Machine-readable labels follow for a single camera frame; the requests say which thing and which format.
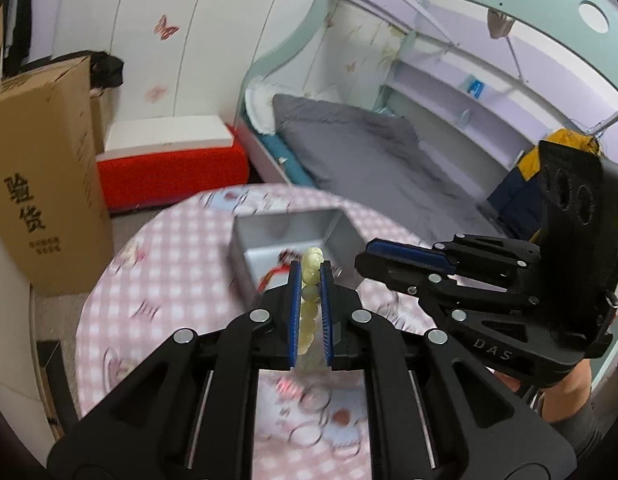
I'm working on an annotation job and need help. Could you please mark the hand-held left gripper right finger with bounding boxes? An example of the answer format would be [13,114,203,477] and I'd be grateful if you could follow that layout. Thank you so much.
[320,261,577,480]

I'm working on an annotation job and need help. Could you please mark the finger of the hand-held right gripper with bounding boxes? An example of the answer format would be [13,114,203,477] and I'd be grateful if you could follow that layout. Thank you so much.
[365,233,540,274]
[355,251,590,389]

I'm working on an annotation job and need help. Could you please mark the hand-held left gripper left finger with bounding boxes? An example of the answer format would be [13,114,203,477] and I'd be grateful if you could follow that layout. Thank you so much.
[46,262,303,480]

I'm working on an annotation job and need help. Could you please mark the pale yellow bead bracelet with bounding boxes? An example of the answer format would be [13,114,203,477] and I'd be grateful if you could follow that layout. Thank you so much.
[298,246,327,368]

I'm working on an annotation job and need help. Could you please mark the grey metal tin box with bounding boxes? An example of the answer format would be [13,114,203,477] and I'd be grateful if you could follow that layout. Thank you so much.
[228,208,366,311]

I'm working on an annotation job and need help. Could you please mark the person's right forearm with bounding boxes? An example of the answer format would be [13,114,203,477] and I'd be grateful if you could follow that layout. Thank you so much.
[541,357,600,456]

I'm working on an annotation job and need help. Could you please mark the yellow navy jacket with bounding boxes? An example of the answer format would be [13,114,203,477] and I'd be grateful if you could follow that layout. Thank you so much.
[486,127,602,243]

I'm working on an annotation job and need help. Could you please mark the grey blanket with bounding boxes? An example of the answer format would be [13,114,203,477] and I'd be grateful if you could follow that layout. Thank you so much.
[271,92,520,248]

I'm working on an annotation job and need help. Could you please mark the pink checkered tablecloth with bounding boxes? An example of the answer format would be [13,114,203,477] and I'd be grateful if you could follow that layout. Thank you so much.
[76,185,494,480]

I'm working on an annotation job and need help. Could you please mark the teal bed sheet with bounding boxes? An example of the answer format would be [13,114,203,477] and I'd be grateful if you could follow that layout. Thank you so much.
[254,132,317,188]

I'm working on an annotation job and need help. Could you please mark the red and white cooler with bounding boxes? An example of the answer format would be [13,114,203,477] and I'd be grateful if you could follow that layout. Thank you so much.
[96,120,250,211]

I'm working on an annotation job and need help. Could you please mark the white pillow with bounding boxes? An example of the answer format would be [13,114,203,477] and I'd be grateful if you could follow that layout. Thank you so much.
[244,77,282,136]

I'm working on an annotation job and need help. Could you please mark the brown hanging cloth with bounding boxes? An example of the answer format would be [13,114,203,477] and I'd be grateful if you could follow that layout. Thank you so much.
[488,10,514,40]

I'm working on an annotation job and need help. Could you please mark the large cardboard box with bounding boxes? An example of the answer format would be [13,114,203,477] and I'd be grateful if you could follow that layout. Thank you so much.
[0,57,114,297]

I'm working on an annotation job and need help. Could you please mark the black bag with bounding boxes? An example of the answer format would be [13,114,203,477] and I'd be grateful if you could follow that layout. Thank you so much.
[89,51,126,90]

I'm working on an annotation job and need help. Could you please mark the pink butterfly sticker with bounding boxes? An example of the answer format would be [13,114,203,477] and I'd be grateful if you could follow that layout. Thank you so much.
[154,15,180,41]

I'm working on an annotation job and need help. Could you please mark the red string bracelet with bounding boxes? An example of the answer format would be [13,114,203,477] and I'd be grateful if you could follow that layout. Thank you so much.
[259,249,296,293]

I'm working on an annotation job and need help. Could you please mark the lilac wall shelves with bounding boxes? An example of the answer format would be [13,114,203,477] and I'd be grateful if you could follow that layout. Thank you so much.
[379,30,544,171]

